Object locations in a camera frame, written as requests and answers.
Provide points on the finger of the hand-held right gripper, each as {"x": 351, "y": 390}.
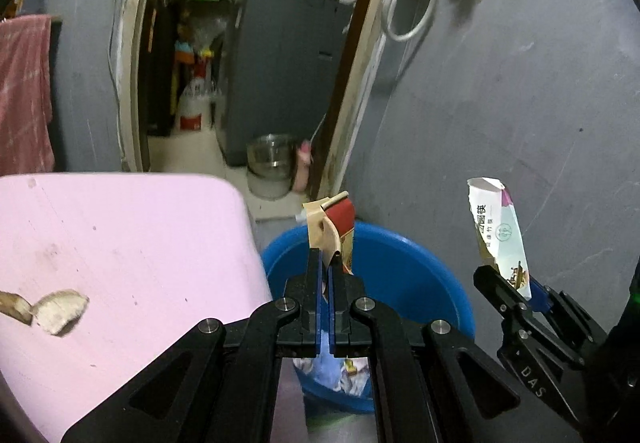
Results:
{"x": 539, "y": 295}
{"x": 497, "y": 290}

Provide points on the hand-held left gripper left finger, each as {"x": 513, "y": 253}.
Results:
{"x": 314, "y": 303}

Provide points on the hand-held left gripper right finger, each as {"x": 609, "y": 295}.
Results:
{"x": 336, "y": 308}

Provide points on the white paper chopstick packet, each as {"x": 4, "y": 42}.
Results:
{"x": 492, "y": 223}

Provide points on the blue plastic basin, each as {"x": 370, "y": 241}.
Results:
{"x": 400, "y": 273}

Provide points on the white blue plastic wrapper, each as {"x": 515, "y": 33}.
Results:
{"x": 357, "y": 385}

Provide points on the red beige torn carton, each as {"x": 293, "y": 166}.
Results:
{"x": 340, "y": 218}

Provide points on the white plastic container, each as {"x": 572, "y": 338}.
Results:
{"x": 270, "y": 185}

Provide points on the pink bottle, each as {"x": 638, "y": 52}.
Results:
{"x": 301, "y": 168}

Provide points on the steel pot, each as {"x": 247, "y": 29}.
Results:
{"x": 270, "y": 153}

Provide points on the pink floral tablecloth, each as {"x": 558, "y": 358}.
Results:
{"x": 125, "y": 233}

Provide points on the white bottle red label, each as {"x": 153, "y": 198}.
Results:
{"x": 192, "y": 108}

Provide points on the grey refrigerator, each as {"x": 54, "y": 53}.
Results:
{"x": 280, "y": 73}

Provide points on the colourful plastic toy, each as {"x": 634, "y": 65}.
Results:
{"x": 187, "y": 54}

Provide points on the pink checked cloth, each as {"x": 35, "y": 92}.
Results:
{"x": 25, "y": 88}

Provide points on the wooden door frame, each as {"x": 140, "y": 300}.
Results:
{"x": 360, "y": 88}

